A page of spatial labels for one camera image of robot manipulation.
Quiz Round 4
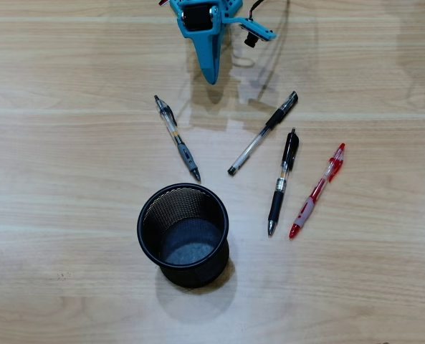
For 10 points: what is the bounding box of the black camera cable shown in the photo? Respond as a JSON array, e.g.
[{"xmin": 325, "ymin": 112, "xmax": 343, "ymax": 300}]
[{"xmin": 247, "ymin": 0, "xmax": 267, "ymax": 19}]

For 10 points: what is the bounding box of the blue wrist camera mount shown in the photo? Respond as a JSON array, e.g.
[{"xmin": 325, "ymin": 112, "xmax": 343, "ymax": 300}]
[{"xmin": 221, "ymin": 16, "xmax": 278, "ymax": 48}]

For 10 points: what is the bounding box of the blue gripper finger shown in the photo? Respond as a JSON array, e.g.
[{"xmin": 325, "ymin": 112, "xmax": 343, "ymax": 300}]
[{"xmin": 187, "ymin": 34, "xmax": 222, "ymax": 86}]

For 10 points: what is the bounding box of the black retractable pen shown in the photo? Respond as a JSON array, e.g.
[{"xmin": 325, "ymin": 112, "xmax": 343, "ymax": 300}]
[{"xmin": 267, "ymin": 128, "xmax": 300, "ymax": 237}]

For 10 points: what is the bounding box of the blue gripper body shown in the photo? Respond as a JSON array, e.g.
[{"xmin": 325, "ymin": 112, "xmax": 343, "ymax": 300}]
[{"xmin": 168, "ymin": 0, "xmax": 244, "ymax": 39}]

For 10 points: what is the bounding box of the grey grip retractable pen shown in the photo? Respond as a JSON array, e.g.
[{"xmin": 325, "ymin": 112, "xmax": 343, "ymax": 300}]
[{"xmin": 153, "ymin": 94, "xmax": 202, "ymax": 183}]

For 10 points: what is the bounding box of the red retractable pen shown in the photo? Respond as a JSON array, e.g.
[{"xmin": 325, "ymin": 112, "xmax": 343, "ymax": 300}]
[{"xmin": 288, "ymin": 143, "xmax": 346, "ymax": 239}]

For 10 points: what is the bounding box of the black mesh pen holder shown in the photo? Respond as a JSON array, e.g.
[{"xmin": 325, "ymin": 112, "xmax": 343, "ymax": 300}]
[{"xmin": 136, "ymin": 182, "xmax": 230, "ymax": 290}]

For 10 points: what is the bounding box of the clear stick pen black cap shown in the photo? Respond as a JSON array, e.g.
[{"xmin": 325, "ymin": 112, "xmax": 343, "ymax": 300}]
[{"xmin": 227, "ymin": 90, "xmax": 299, "ymax": 176}]

